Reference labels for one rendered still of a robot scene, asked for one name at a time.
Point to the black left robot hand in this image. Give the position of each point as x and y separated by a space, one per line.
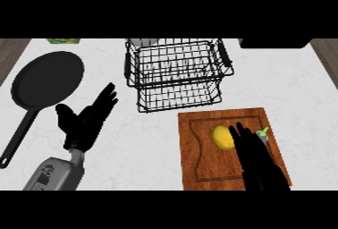
85 122

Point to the grey and green vegetable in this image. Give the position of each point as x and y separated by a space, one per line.
263 133

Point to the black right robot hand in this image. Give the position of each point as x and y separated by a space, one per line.
257 167

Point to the green and yellow box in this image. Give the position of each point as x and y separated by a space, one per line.
64 40

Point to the yellow lemon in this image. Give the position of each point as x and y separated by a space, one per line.
222 137

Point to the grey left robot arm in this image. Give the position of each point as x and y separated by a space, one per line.
55 174

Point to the brown wooden cutting board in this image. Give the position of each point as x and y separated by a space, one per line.
212 155

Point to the black frying pan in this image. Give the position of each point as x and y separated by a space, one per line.
46 80

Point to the black appliance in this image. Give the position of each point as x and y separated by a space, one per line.
275 42

